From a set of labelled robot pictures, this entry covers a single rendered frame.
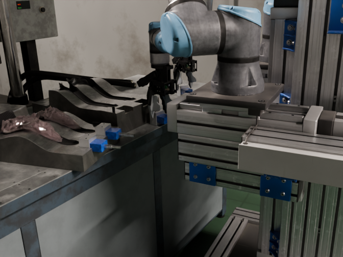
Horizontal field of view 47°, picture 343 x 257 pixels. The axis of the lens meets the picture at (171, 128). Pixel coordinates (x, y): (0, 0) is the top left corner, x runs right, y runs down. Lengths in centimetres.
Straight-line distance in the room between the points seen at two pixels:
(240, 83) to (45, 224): 73
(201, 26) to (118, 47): 318
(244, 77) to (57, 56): 378
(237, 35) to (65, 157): 62
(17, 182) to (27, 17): 120
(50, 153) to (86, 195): 22
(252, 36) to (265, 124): 23
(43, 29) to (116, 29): 193
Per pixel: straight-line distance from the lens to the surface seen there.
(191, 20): 103
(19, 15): 222
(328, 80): 122
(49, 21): 233
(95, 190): 143
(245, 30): 107
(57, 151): 125
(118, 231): 160
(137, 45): 404
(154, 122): 156
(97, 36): 431
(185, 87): 197
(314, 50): 121
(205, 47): 104
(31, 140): 129
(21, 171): 130
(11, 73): 206
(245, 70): 108
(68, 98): 163
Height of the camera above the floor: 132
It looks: 20 degrees down
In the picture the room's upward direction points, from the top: 2 degrees counter-clockwise
